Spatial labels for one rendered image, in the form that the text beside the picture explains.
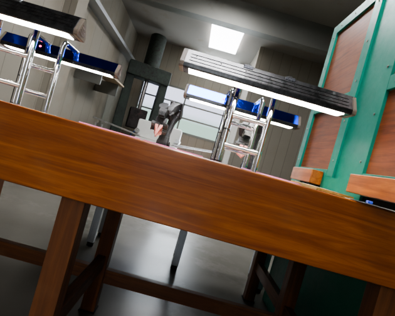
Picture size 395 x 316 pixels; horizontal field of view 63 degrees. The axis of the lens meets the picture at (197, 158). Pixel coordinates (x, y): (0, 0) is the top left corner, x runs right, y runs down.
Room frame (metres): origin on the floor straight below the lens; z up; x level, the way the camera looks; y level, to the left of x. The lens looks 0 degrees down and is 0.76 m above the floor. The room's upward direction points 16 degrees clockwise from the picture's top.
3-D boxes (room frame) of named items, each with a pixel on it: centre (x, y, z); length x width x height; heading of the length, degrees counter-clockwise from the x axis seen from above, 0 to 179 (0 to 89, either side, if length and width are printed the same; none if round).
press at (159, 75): (6.99, 1.52, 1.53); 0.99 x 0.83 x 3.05; 91
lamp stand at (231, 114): (1.19, -0.16, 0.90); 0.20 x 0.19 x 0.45; 91
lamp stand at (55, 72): (1.57, 0.82, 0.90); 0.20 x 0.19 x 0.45; 91
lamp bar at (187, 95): (1.67, -0.15, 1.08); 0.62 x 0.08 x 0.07; 91
